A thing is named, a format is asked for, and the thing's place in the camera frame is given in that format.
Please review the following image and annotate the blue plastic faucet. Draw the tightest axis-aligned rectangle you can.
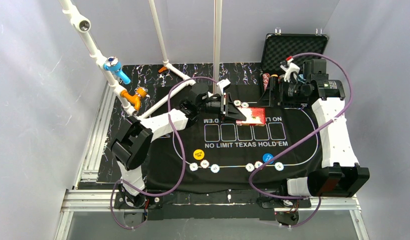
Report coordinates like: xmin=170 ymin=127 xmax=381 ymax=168
xmin=103 ymin=56 xmax=131 ymax=85

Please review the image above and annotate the black poker table mat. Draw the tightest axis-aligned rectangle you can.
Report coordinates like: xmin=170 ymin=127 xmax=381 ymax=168
xmin=146 ymin=107 xmax=318 ymax=193

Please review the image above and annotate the red poker chip stack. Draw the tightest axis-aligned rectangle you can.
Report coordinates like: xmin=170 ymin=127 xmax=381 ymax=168
xmin=262 ymin=73 xmax=270 ymax=92

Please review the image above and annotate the orange plastic faucet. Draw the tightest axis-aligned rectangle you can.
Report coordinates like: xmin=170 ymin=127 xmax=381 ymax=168
xmin=120 ymin=87 xmax=148 ymax=111

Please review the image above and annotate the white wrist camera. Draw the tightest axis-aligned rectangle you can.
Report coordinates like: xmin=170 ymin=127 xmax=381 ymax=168
xmin=280 ymin=56 xmax=300 ymax=83
xmin=215 ymin=78 xmax=231 ymax=95

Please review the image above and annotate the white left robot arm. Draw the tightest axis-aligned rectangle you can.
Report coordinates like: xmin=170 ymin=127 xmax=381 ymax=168
xmin=110 ymin=79 xmax=247 ymax=198

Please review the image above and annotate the light blue chip row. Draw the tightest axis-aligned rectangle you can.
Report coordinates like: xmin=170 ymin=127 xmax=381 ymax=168
xmin=274 ymin=162 xmax=284 ymax=172
xmin=210 ymin=164 xmax=220 ymax=173

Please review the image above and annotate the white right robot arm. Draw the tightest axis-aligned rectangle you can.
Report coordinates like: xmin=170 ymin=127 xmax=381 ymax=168
xmin=263 ymin=56 xmax=370 ymax=200

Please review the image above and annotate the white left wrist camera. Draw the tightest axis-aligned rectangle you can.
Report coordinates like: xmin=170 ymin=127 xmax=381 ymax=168
xmin=215 ymin=78 xmax=231 ymax=95

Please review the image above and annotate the aluminium frame rail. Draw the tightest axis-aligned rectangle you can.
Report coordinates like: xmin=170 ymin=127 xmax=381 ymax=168
xmin=54 ymin=86 xmax=369 ymax=240

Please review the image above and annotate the yellow big blind button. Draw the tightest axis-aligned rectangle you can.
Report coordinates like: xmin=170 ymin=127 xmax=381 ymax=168
xmin=192 ymin=149 xmax=205 ymax=161

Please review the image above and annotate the black poker chip case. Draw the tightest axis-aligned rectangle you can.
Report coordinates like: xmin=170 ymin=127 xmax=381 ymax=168
xmin=259 ymin=33 xmax=329 ymax=108

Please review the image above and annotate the blue small blind button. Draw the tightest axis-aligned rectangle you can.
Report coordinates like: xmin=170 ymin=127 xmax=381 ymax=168
xmin=262 ymin=153 xmax=274 ymax=164

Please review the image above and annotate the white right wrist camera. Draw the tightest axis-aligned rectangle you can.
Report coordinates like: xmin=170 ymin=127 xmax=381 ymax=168
xmin=280 ymin=56 xmax=300 ymax=83

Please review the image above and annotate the white PVC pipe frame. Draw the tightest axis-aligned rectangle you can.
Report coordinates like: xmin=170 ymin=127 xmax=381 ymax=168
xmin=57 ymin=0 xmax=223 ymax=122

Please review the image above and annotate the playing card deck box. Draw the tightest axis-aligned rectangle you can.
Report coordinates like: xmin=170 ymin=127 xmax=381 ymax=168
xmin=236 ymin=107 xmax=266 ymax=127

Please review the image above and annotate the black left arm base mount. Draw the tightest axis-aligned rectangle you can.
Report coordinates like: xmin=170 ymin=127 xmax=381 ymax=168
xmin=109 ymin=182 xmax=167 ymax=231

